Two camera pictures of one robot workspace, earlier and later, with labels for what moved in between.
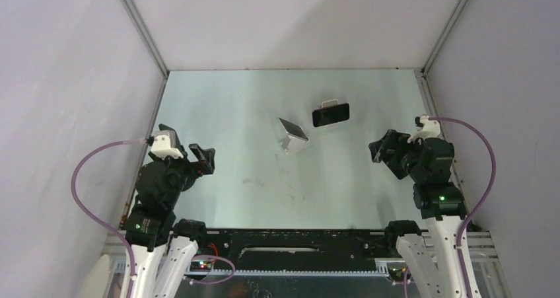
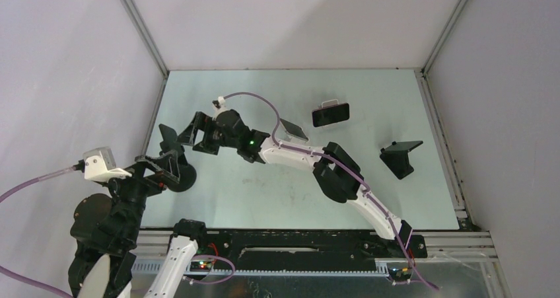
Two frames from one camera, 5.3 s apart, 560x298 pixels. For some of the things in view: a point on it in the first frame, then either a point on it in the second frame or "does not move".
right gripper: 393,140 → 201,121
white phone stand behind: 329,103 does not move
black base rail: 291,250 does not move
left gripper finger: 206,156 → 168,164
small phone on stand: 294,130 does not move
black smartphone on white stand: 330,115 does not move
